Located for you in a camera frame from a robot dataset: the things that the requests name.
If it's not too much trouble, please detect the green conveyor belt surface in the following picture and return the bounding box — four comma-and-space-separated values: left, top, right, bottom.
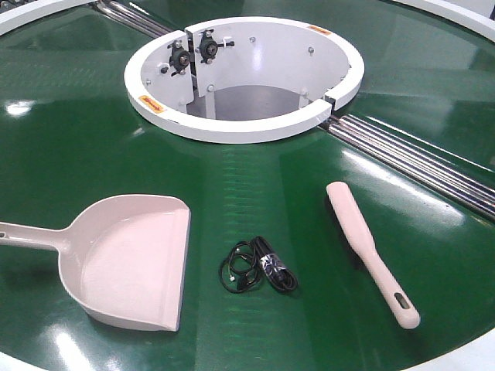
1, 5, 494, 370

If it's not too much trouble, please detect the pink hand brush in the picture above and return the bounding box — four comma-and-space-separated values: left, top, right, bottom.
326, 182, 421, 329

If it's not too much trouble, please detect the right black bearing mount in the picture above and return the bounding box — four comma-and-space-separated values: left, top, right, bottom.
198, 29, 235, 64

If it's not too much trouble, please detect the steel roller strip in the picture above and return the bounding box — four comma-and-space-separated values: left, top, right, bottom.
92, 1, 174, 38
319, 114, 494, 221

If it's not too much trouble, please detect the black cable bundle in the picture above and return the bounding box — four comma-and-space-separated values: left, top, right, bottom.
219, 236, 299, 294

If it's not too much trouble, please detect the right steel roller strip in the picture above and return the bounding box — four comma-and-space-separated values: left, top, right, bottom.
319, 114, 494, 221

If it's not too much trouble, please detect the left black bearing mount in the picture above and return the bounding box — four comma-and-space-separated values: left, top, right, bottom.
167, 39, 190, 77

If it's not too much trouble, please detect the black bearing mount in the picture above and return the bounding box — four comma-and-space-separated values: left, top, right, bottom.
198, 29, 235, 64
167, 39, 190, 77

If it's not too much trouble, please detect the white central conveyor ring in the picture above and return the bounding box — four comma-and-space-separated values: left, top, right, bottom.
123, 15, 365, 145

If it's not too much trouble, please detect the orange warning label front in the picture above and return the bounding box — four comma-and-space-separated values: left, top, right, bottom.
139, 95, 165, 114

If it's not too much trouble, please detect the left steel roller strip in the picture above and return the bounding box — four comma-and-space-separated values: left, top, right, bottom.
92, 1, 174, 38

